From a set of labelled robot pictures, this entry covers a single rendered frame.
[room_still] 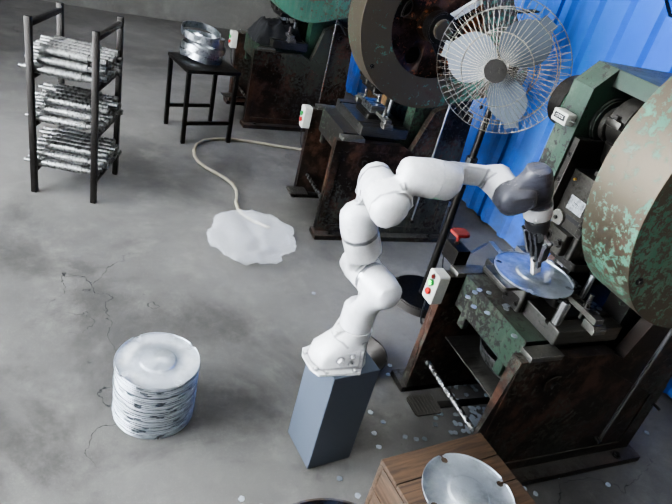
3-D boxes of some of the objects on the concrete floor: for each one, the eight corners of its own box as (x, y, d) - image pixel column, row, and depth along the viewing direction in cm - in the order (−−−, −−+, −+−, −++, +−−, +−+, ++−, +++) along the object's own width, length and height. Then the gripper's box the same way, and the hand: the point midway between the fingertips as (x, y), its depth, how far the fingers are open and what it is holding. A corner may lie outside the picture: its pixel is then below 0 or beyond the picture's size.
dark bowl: (332, 389, 250) (336, 377, 247) (310, 342, 273) (313, 331, 270) (394, 383, 263) (398, 371, 259) (368, 338, 286) (371, 327, 282)
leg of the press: (400, 393, 258) (470, 215, 213) (389, 374, 267) (454, 200, 222) (559, 374, 296) (646, 219, 251) (545, 358, 305) (627, 206, 260)
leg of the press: (462, 499, 218) (564, 307, 172) (447, 473, 226) (540, 284, 181) (637, 461, 256) (758, 296, 210) (618, 440, 264) (730, 277, 219)
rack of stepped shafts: (103, 205, 334) (107, 34, 286) (19, 189, 328) (9, 12, 280) (125, 174, 370) (132, 18, 322) (50, 159, 365) (46, -2, 317)
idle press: (236, 137, 463) (274, -118, 375) (207, 93, 535) (233, -129, 448) (400, 146, 532) (465, -67, 444) (355, 106, 604) (402, -84, 517)
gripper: (513, 210, 183) (513, 266, 198) (541, 232, 173) (538, 289, 189) (534, 201, 184) (532, 257, 200) (562, 222, 175) (558, 279, 190)
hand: (535, 265), depth 192 cm, fingers closed
